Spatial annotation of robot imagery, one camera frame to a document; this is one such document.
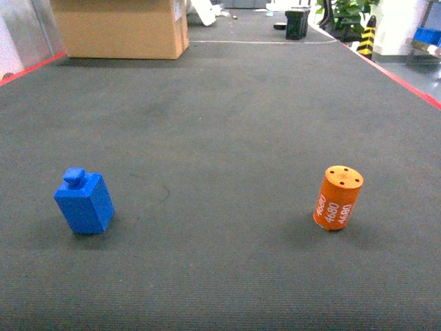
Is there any orange cylinder cap 4680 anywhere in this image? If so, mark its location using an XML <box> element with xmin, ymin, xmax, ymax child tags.
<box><xmin>313</xmin><ymin>165</ymin><xmax>364</xmax><ymax>231</ymax></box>

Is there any blue bin far right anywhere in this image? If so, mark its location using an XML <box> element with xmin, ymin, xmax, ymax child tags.
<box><xmin>413</xmin><ymin>27</ymin><xmax>441</xmax><ymax>46</ymax></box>

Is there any yellow black striped bollard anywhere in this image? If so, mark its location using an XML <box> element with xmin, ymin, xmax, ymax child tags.
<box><xmin>356</xmin><ymin>15</ymin><xmax>376</xmax><ymax>60</ymax></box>

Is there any blue block part with knob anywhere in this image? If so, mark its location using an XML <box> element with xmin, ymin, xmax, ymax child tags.
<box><xmin>54</xmin><ymin>167</ymin><xmax>114</xmax><ymax>234</ymax></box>

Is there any large cardboard box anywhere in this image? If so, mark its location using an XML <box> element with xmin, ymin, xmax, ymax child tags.
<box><xmin>50</xmin><ymin>0</ymin><xmax>189</xmax><ymax>60</ymax></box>

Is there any black box on floor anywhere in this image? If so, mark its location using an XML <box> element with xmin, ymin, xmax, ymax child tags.
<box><xmin>285</xmin><ymin>8</ymin><xmax>310</xmax><ymax>40</ymax></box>

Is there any green potted plant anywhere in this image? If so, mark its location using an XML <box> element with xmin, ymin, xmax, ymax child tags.
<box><xmin>316</xmin><ymin>0</ymin><xmax>380</xmax><ymax>43</ymax></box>

